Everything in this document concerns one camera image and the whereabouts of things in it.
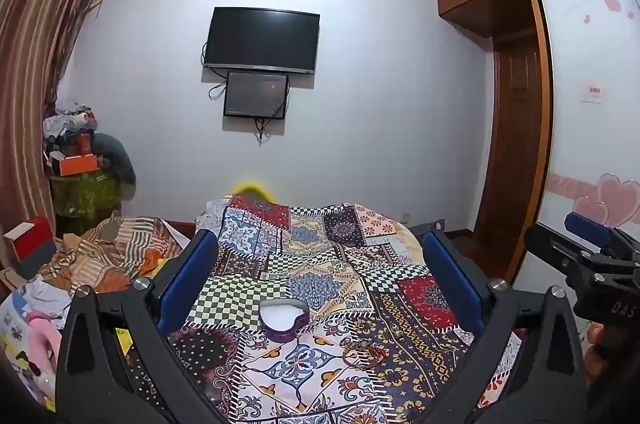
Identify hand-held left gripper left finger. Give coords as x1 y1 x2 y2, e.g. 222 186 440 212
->
54 229 226 424

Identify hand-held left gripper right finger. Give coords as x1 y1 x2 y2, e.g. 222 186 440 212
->
420 229 589 424

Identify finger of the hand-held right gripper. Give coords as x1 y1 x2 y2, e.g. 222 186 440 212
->
524 223 603 277
565 211 640 257

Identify purple heart-shaped box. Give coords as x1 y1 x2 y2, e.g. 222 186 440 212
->
258 298 310 343

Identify red braided bracelet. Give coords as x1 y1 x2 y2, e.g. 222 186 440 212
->
341 346 377 368

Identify person's right hand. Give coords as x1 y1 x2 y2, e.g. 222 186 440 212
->
585 323 609 372

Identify dark cushion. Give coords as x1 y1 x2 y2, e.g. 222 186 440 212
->
410 218 447 236

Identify orange striped blanket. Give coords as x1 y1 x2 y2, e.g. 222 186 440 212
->
40 211 184 301

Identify white heart-sticker wardrobe door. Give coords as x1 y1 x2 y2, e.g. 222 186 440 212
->
536 0 640 282

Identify wooden door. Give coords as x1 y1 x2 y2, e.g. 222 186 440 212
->
472 32 547 250

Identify yellow pillow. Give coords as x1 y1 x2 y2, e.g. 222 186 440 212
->
234 180 277 205

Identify colourful patchwork blanket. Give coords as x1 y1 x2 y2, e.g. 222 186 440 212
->
120 193 527 424

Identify green cloth-covered cabinet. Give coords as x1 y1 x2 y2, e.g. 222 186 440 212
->
50 171 124 236

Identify red white paper sticker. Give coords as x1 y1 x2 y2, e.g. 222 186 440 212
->
577 80 606 104

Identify grey-green cushion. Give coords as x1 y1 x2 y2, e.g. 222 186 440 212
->
92 132 137 201

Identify white crumpled cloth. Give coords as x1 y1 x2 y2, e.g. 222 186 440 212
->
22 277 74 331

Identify pink toy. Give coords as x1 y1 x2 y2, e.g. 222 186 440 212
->
27 311 64 373

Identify orange box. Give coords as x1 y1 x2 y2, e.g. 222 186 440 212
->
58 154 99 177

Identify red and grey box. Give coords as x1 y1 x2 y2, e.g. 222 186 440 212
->
3 216 55 278

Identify red-brown box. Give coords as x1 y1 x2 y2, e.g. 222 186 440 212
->
75 131 96 157

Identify printed white plastic bag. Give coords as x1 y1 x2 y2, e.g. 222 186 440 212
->
0 291 57 405

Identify small black monitor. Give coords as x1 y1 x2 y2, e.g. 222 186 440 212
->
223 71 291 120

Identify pile of plastic bags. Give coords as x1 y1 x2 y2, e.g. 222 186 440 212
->
42 103 102 156

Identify striped brown curtain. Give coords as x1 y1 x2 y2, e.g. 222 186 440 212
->
0 0 117 257

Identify black wall television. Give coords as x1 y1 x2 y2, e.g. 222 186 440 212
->
202 7 321 76

